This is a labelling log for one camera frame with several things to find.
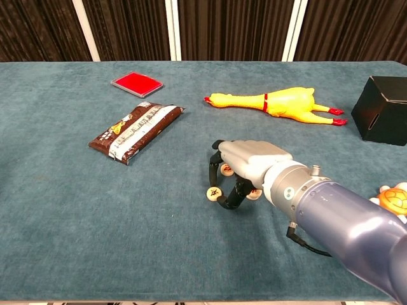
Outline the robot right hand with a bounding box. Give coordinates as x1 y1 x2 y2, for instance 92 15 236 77
208 139 294 210

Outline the yellow rubber chicken toy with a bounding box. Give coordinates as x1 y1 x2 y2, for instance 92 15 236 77
203 86 348 126

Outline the brown snack packet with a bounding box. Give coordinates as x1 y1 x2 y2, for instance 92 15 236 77
88 101 186 166

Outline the dark brown pleated curtain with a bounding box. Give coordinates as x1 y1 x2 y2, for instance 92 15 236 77
0 0 93 63
81 0 172 62
176 0 295 62
294 0 407 66

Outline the black cardboard box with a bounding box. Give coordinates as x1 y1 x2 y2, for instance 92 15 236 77
350 75 407 147

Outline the red ink pad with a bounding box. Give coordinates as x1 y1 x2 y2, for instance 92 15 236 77
110 72 163 98

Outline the orange turtle toy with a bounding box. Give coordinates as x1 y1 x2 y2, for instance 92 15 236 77
368 182 407 223

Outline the teal table cloth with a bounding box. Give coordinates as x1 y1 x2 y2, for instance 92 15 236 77
0 60 407 302

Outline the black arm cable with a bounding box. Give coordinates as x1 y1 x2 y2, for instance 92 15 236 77
286 224 333 257

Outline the white partition frame post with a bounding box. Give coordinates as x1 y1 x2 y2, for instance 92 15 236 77
71 0 101 62
281 0 309 62
164 0 183 62

